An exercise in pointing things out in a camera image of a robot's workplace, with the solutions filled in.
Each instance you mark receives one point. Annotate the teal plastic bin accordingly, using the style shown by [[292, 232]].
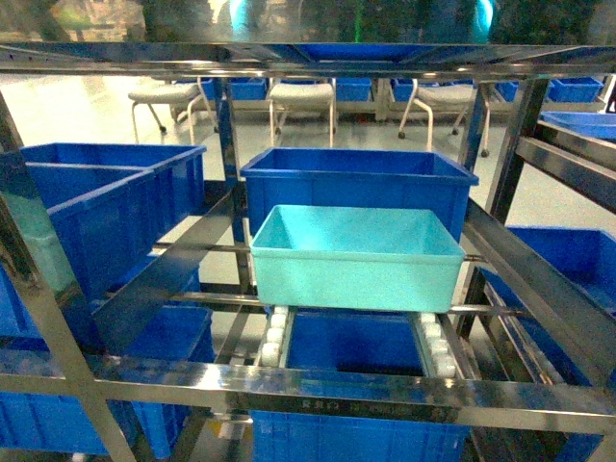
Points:
[[393, 260]]

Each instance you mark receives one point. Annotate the blue bin top shelf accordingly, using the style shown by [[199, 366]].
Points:
[[362, 52]]

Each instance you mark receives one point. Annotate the blue bin shelf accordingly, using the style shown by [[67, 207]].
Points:
[[362, 52], [587, 258]]

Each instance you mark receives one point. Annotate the blue bin right shelf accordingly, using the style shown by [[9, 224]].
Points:
[[587, 258]]

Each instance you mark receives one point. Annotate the blue bin behind teal bin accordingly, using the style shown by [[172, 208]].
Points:
[[363, 178]]

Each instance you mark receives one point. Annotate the blue bin bottom centre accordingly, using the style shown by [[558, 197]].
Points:
[[302, 437]]

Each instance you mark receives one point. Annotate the white chair centre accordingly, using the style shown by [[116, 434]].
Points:
[[283, 97]]

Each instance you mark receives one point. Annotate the white chair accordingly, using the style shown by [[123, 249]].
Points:
[[283, 97], [188, 94], [456, 95]]

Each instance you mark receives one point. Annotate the roller conveyor track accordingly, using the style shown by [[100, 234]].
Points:
[[412, 344]]

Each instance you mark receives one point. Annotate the white chair left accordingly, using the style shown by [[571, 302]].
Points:
[[188, 94]]

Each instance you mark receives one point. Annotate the blue bin middle left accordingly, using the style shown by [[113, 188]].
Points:
[[87, 222]]

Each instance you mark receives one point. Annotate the white chair right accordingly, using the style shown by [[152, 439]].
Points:
[[456, 95]]

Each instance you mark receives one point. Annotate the blue bin rear left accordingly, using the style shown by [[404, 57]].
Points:
[[178, 169]]

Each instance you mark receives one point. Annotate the blue bin bottom left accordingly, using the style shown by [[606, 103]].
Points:
[[59, 423]]

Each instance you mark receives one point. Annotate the stainless steel shelf frame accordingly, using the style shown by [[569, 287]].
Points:
[[569, 315]]

